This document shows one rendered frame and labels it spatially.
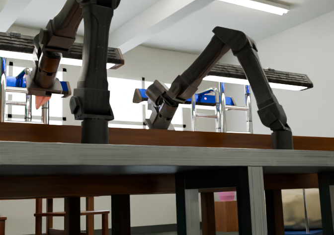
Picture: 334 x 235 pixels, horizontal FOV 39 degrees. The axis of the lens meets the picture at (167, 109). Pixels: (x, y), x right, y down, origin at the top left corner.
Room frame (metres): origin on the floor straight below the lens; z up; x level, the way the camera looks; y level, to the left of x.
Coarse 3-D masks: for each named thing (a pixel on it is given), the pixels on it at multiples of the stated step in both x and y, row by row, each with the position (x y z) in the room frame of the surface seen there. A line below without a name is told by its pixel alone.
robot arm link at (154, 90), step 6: (150, 84) 1.60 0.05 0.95; (156, 84) 1.60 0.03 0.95; (162, 84) 1.58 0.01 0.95; (174, 84) 1.53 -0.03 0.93; (180, 84) 1.53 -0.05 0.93; (150, 90) 1.60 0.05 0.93; (156, 90) 1.59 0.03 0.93; (162, 90) 1.58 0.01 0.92; (168, 90) 1.55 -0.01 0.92; (174, 90) 1.53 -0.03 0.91; (180, 90) 1.53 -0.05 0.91; (150, 96) 1.60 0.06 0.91; (156, 96) 1.58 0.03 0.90; (174, 96) 1.53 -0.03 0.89; (156, 102) 1.60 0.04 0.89
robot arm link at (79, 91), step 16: (96, 0) 1.02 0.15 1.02; (112, 0) 1.05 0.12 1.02; (96, 16) 1.04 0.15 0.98; (112, 16) 1.06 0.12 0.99; (96, 32) 1.04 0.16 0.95; (96, 48) 1.05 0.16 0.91; (96, 64) 1.06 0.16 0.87; (80, 80) 1.07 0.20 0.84; (96, 80) 1.06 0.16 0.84; (80, 96) 1.06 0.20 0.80; (96, 96) 1.07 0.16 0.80; (96, 112) 1.08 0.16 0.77
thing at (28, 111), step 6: (24, 72) 1.93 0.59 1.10; (30, 72) 1.91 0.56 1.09; (18, 78) 2.03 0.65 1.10; (30, 96) 1.91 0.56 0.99; (6, 102) 1.86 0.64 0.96; (12, 102) 1.87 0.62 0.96; (18, 102) 1.88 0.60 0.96; (24, 102) 1.90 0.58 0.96; (30, 102) 1.91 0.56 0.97; (30, 108) 1.91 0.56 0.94; (24, 114) 1.91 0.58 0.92; (30, 114) 1.91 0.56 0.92; (24, 120) 1.90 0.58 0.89; (30, 120) 1.92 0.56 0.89
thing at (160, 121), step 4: (160, 116) 1.60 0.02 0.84; (148, 120) 1.64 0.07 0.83; (156, 120) 1.62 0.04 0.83; (160, 120) 1.60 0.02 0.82; (164, 120) 1.60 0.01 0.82; (168, 120) 1.60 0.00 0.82; (148, 124) 1.62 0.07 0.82; (152, 124) 1.63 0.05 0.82; (156, 124) 1.62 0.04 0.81; (160, 124) 1.61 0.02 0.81; (164, 124) 1.61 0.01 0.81; (168, 124) 1.62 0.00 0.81; (152, 128) 1.62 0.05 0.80; (156, 128) 1.62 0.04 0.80; (160, 128) 1.62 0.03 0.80; (164, 128) 1.63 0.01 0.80; (168, 128) 1.65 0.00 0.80; (172, 128) 1.66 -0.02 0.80
